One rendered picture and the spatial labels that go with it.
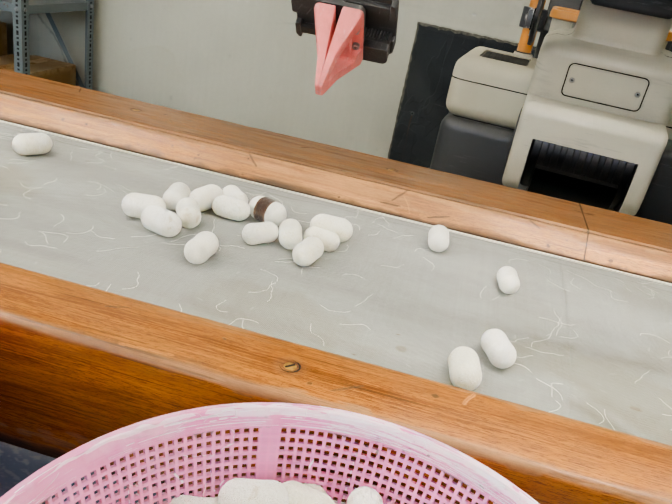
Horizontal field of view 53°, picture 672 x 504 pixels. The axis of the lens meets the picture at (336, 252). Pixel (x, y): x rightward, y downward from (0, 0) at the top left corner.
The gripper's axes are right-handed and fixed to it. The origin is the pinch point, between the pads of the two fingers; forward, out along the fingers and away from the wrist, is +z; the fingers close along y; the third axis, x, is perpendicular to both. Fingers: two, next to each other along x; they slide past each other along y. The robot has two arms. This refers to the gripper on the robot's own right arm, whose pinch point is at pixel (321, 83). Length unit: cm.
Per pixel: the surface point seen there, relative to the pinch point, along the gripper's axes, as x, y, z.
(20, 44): 137, -148, -96
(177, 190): 0.8, -9.1, 13.9
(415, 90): 152, -6, -124
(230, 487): -16.7, 7.1, 36.9
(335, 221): 2.1, 4.9, 12.6
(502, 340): -6.1, 19.6, 22.4
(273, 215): 2.0, -0.5, 13.4
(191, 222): -0.6, -6.2, 17.1
